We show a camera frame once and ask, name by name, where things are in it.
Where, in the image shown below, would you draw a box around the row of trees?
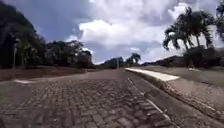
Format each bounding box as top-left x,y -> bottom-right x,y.
96,56 -> 126,70

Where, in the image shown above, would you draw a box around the small palm tree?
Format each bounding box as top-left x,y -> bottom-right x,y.
125,52 -> 142,68

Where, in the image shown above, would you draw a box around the pale concrete kerb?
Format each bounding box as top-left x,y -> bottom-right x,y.
124,67 -> 224,121

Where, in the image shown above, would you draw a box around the grey brick road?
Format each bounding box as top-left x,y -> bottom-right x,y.
0,68 -> 224,128

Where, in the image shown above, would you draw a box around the brown earth verge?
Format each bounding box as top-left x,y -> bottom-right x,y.
0,65 -> 88,82

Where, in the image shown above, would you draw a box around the large dark trees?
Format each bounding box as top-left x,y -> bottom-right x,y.
0,1 -> 96,70

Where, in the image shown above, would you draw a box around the pair of palm trees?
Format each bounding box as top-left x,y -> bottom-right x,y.
162,6 -> 217,69

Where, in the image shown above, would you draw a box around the dark bushes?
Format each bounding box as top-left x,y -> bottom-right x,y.
182,45 -> 224,69

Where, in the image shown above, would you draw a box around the grey ground strip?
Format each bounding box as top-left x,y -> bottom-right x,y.
139,64 -> 224,88

